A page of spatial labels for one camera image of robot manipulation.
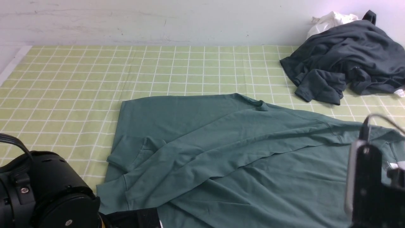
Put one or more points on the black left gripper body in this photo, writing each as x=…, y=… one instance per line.
x=143, y=218

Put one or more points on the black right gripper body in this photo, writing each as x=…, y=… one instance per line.
x=392, y=202

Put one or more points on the green long-sleeved shirt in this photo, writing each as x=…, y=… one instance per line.
x=228, y=161

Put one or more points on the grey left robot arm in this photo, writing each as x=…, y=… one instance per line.
x=41, y=190

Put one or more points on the green checkered tablecloth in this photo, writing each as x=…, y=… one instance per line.
x=66, y=99

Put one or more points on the dark grey crumpled garment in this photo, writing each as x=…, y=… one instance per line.
x=357, y=54

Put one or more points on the white crumpled cloth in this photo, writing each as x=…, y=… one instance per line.
x=330, y=20

